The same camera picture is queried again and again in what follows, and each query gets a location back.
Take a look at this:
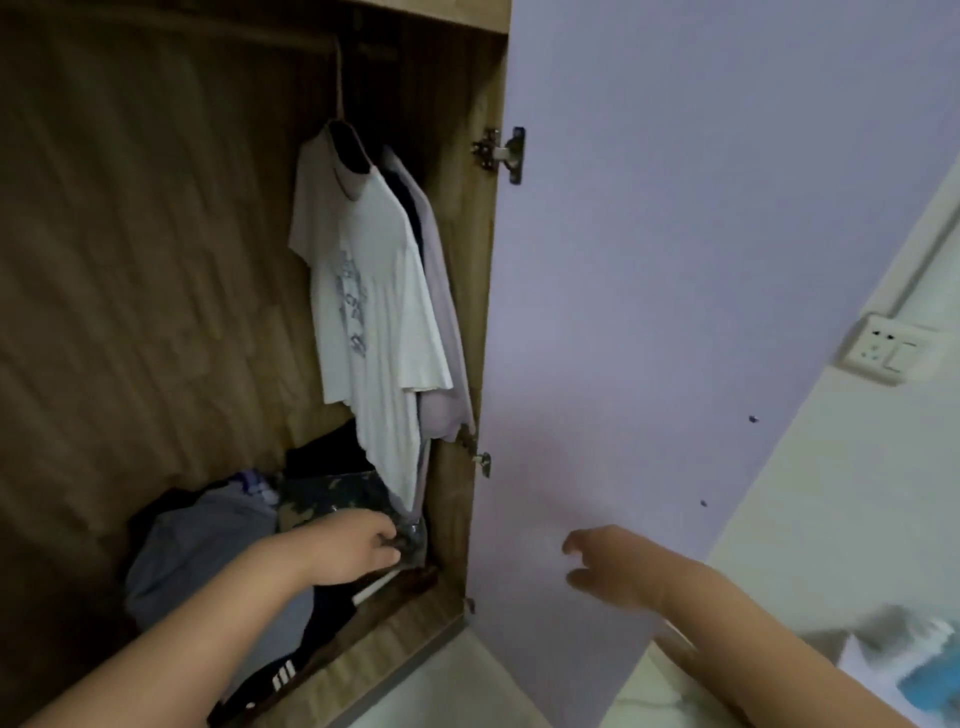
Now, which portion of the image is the person's left hand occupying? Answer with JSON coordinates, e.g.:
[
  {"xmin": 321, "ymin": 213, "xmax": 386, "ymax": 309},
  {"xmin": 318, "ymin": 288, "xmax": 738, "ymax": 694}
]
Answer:
[{"xmin": 296, "ymin": 509, "xmax": 403, "ymax": 590}]

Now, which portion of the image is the person's right hand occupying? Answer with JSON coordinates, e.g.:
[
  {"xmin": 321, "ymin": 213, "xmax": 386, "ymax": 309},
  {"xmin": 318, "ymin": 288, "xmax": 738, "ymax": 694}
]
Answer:
[{"xmin": 562, "ymin": 524, "xmax": 699, "ymax": 613}]

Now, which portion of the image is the heap of grey black clothes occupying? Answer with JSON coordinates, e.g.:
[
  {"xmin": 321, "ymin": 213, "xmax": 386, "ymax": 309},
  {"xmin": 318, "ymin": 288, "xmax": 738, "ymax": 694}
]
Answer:
[{"xmin": 123, "ymin": 423, "xmax": 433, "ymax": 714}]

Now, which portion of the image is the row of clothes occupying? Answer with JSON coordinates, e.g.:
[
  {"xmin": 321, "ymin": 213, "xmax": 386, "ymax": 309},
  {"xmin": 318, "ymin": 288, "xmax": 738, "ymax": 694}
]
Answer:
[{"xmin": 288, "ymin": 119, "xmax": 478, "ymax": 519}]

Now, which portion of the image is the lilac wardrobe door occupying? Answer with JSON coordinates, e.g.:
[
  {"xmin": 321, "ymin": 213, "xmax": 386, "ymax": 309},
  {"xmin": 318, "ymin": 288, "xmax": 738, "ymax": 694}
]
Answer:
[{"xmin": 0, "ymin": 0, "xmax": 960, "ymax": 728}]

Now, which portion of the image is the person's left forearm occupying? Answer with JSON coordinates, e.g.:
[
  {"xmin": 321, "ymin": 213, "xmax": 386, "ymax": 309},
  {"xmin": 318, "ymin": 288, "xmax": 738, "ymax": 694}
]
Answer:
[{"xmin": 22, "ymin": 532, "xmax": 320, "ymax": 728}]

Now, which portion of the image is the person's right forearm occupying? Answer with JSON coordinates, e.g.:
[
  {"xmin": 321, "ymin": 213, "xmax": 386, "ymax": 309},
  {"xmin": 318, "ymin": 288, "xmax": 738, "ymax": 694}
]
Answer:
[{"xmin": 656, "ymin": 562, "xmax": 920, "ymax": 728}]

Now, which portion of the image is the white plastic bottle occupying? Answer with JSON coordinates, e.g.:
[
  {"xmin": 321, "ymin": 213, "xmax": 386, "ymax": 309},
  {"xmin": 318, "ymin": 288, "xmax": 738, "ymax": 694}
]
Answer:
[{"xmin": 854, "ymin": 603, "xmax": 931, "ymax": 661}]

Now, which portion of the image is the blue plastic bottle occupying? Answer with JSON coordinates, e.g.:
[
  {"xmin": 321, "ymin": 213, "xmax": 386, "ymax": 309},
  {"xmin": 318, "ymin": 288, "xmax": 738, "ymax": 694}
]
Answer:
[{"xmin": 899, "ymin": 637, "xmax": 960, "ymax": 714}]

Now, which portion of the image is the white wall socket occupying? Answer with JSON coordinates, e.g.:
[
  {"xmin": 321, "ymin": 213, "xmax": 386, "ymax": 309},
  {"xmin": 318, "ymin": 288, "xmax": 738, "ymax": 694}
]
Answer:
[{"xmin": 838, "ymin": 313, "xmax": 950, "ymax": 388}]

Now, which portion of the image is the white cable conduit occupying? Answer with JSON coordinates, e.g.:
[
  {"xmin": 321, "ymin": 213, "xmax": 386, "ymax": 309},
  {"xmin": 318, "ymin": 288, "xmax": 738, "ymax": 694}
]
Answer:
[{"xmin": 881, "ymin": 149, "xmax": 960, "ymax": 320}]

